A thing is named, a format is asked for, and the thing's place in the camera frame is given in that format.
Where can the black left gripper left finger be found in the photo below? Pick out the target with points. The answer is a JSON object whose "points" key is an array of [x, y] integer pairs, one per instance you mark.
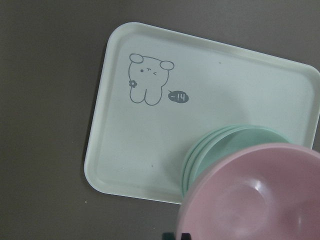
{"points": [[168, 236]]}

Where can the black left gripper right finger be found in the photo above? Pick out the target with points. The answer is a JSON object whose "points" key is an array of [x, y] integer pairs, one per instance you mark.
{"points": [[186, 236]]}

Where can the small pink bowl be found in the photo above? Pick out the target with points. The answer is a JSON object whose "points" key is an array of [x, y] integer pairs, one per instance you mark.
{"points": [[264, 192]]}

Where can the middle green bowl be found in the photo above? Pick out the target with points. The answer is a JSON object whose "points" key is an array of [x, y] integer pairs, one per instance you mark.
{"points": [[199, 144]]}

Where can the green bowl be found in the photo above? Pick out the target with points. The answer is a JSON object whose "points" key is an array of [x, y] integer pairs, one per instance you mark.
{"points": [[229, 140], [186, 170], [199, 144]]}

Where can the bottom green bowl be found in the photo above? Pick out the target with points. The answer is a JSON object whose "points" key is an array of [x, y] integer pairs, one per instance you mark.
{"points": [[186, 170]]}

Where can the top green bowl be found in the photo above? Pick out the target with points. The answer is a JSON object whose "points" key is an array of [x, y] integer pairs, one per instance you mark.
{"points": [[229, 140]]}

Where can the white rabbit print tray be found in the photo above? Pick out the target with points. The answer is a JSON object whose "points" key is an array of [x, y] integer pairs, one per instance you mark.
{"points": [[160, 91]]}

